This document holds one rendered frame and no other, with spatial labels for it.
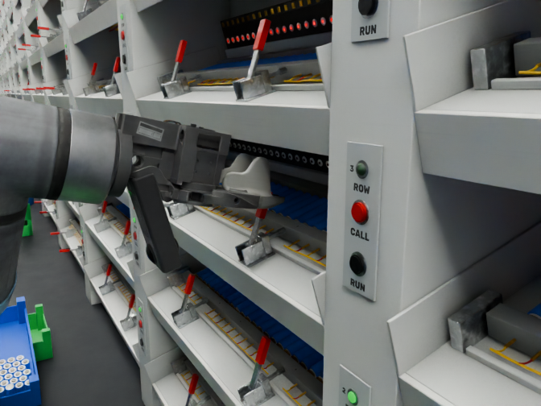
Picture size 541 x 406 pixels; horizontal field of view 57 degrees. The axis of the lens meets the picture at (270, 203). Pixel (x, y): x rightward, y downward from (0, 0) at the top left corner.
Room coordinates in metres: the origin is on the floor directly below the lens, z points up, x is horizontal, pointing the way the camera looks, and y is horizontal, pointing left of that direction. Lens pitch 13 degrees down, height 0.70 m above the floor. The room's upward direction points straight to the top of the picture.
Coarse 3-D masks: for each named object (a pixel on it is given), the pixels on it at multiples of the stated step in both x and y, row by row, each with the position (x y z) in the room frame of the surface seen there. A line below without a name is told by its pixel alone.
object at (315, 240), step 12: (240, 216) 0.72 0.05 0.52; (252, 216) 0.68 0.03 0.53; (276, 216) 0.65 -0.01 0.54; (264, 228) 0.66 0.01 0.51; (276, 228) 0.63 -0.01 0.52; (288, 228) 0.60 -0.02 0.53; (300, 228) 0.59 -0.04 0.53; (312, 228) 0.58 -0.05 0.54; (288, 240) 0.61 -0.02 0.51; (300, 240) 0.58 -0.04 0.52; (312, 240) 0.56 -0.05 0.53; (324, 240) 0.54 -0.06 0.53; (312, 252) 0.54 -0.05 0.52; (324, 252) 0.54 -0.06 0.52; (324, 264) 0.52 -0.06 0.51
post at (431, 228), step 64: (448, 0) 0.35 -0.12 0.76; (384, 64) 0.37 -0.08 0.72; (384, 128) 0.36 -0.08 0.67; (384, 192) 0.36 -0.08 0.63; (448, 192) 0.36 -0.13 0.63; (512, 192) 0.40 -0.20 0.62; (384, 256) 0.36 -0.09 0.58; (448, 256) 0.36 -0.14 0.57; (384, 320) 0.35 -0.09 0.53; (384, 384) 0.35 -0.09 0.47
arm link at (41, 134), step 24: (0, 96) 0.45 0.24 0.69; (0, 120) 0.43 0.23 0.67; (24, 120) 0.44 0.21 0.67; (48, 120) 0.45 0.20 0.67; (0, 144) 0.42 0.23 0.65; (24, 144) 0.43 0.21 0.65; (48, 144) 0.44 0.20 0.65; (0, 168) 0.42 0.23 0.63; (24, 168) 0.43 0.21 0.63; (48, 168) 0.44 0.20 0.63; (0, 192) 0.43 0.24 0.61; (24, 192) 0.44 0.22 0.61; (48, 192) 0.45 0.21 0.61
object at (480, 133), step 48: (528, 0) 0.39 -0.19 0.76; (432, 48) 0.34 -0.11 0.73; (480, 48) 0.35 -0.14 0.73; (528, 48) 0.34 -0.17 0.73; (432, 96) 0.34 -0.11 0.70; (480, 96) 0.34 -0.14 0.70; (528, 96) 0.31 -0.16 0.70; (432, 144) 0.33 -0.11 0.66; (480, 144) 0.30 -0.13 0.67; (528, 144) 0.27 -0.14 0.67; (528, 192) 0.28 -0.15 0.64
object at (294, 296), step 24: (288, 168) 0.80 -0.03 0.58; (168, 216) 0.83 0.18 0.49; (192, 216) 0.80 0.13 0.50; (192, 240) 0.71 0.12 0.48; (216, 240) 0.68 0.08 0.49; (240, 240) 0.66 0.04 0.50; (216, 264) 0.65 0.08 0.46; (240, 264) 0.59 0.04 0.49; (264, 264) 0.57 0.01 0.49; (288, 264) 0.55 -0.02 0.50; (240, 288) 0.60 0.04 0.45; (264, 288) 0.52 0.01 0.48; (288, 288) 0.50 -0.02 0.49; (312, 288) 0.49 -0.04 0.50; (288, 312) 0.48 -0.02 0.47; (312, 312) 0.45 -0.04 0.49; (312, 336) 0.45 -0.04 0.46
